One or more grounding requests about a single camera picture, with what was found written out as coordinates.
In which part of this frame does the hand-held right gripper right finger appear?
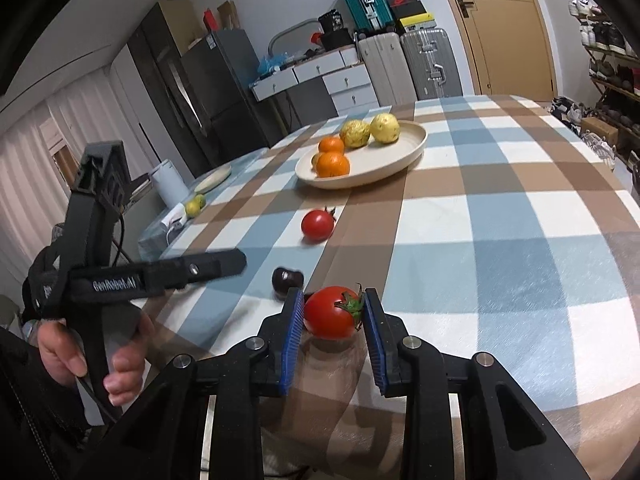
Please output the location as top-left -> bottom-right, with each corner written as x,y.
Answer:
362,287 -> 593,480

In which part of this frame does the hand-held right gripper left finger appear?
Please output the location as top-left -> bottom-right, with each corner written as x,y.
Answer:
70,287 -> 307,480

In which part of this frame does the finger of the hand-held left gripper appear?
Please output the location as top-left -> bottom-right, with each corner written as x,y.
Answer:
145,249 -> 248,292

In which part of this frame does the red tomato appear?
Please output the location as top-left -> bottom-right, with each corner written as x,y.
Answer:
300,206 -> 337,242
303,284 -> 366,342

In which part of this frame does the dark purple plum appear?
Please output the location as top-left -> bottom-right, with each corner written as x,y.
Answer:
271,267 -> 305,298

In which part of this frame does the large cream plate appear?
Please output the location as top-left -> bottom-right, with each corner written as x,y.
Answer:
294,120 -> 428,191

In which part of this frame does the yellow bumpy guava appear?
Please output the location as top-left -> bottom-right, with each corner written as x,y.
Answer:
339,119 -> 372,149
369,113 -> 401,144

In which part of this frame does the person's left hand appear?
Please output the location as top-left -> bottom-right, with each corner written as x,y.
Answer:
37,310 -> 156,407

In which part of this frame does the white handheld device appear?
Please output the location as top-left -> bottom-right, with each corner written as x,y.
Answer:
162,205 -> 188,233

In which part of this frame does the white curtain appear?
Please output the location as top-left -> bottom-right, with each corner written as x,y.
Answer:
0,60 -> 166,311

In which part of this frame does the white trash bin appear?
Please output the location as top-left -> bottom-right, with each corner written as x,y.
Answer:
150,160 -> 190,206

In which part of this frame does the small wooden plate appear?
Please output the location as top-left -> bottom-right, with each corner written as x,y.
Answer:
194,164 -> 233,193

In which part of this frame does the dark wardrobe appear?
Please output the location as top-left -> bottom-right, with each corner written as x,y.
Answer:
127,2 -> 211,176

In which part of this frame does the brown blue checkered tablecloth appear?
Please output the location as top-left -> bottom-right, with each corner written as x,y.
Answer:
135,94 -> 640,480

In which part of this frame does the grey refrigerator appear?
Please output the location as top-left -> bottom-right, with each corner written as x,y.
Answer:
180,29 -> 283,166

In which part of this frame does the blue plastic bag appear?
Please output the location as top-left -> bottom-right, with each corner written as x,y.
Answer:
257,52 -> 296,77

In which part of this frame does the tall cardboard box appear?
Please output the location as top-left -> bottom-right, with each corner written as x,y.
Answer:
157,0 -> 206,56

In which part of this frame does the white desk with drawers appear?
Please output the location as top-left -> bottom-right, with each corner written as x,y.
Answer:
251,46 -> 381,117

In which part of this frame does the brown paper bag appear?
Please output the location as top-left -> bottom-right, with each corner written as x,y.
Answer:
216,0 -> 240,31

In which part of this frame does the black bag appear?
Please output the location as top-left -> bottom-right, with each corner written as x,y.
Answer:
320,30 -> 353,51

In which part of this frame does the beige suitcase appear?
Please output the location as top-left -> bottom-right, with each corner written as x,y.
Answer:
357,32 -> 418,106

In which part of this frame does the black printed box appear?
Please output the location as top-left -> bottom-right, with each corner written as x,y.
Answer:
319,9 -> 346,33

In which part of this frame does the silver suitcase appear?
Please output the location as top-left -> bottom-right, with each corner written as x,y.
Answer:
400,27 -> 463,101

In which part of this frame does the pair of white sandals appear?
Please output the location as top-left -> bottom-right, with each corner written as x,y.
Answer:
580,131 -> 619,167

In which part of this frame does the pile of loose shoes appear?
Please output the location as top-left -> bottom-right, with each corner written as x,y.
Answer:
550,96 -> 587,126

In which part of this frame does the small cardboard box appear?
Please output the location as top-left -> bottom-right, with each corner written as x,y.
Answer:
580,117 -> 619,146

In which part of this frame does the yellow black shoe box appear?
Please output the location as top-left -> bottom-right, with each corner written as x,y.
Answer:
400,14 -> 436,34

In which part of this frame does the plain black shoe box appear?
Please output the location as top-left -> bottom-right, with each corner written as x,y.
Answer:
392,2 -> 428,21

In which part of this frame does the wooden door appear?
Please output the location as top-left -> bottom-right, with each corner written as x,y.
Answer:
432,0 -> 556,98

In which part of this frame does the wooden shoe rack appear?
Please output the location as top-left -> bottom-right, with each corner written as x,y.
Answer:
582,42 -> 640,136

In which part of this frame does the group of shoes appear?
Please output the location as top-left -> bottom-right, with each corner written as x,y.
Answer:
569,0 -> 640,133

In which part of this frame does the black cable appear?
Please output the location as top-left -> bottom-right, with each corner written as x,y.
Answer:
111,212 -> 136,267

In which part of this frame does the grey curved metal frame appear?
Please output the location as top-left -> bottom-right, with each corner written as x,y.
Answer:
267,19 -> 321,56

